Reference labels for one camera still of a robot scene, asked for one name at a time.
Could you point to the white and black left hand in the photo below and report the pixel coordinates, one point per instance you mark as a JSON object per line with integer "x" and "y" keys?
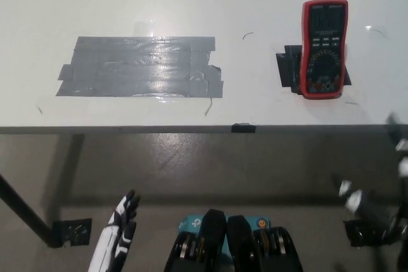
{"x": 108, "y": 246}

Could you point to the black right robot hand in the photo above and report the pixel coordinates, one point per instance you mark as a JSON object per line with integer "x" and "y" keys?
{"x": 354, "y": 200}

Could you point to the red digital multimeter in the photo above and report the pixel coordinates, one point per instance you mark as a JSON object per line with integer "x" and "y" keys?
{"x": 323, "y": 49}

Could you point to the black robot body teal tops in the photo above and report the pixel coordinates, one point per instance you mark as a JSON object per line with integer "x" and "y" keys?
{"x": 237, "y": 246}

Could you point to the black floor tape patch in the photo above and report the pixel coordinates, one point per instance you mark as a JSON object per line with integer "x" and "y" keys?
{"x": 360, "y": 233}
{"x": 75, "y": 232}

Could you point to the black table leg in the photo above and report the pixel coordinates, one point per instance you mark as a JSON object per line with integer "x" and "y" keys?
{"x": 25, "y": 211}

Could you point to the small black tape strip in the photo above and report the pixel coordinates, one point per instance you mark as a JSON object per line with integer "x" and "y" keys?
{"x": 243, "y": 128}

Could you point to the grey duct tape patch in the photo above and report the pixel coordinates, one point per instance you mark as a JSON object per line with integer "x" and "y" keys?
{"x": 140, "y": 68}

